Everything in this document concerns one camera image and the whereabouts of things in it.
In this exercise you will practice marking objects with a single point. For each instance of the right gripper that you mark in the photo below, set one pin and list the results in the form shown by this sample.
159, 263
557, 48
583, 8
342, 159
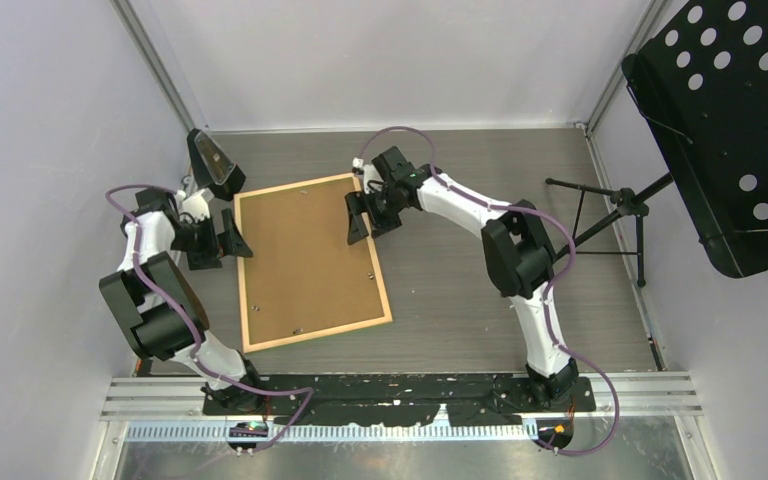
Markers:
356, 203

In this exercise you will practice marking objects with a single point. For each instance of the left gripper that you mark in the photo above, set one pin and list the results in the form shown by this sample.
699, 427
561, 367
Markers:
209, 258

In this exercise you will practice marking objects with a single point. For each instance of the wooden picture frame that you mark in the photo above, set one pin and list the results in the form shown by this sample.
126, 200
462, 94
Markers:
245, 298

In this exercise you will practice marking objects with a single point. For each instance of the brown backing board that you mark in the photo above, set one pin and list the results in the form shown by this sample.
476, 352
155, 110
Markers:
304, 258

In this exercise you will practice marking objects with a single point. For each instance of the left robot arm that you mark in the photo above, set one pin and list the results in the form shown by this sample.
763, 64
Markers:
155, 307

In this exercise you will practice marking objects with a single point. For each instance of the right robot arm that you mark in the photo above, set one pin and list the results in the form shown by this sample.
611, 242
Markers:
519, 257

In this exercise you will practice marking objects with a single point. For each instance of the black wedge object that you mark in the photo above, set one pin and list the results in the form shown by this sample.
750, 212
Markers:
212, 169

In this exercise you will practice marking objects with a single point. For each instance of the black music stand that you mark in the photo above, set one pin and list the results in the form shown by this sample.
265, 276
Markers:
701, 85

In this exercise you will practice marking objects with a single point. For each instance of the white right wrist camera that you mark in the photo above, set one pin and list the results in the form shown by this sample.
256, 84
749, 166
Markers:
367, 174

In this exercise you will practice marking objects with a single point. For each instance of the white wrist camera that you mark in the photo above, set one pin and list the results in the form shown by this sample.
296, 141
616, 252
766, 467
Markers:
367, 174
195, 207

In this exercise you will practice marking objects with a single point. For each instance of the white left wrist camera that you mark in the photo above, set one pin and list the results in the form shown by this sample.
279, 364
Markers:
195, 207

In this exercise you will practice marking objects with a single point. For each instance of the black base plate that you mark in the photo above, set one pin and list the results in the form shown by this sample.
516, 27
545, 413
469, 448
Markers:
395, 400

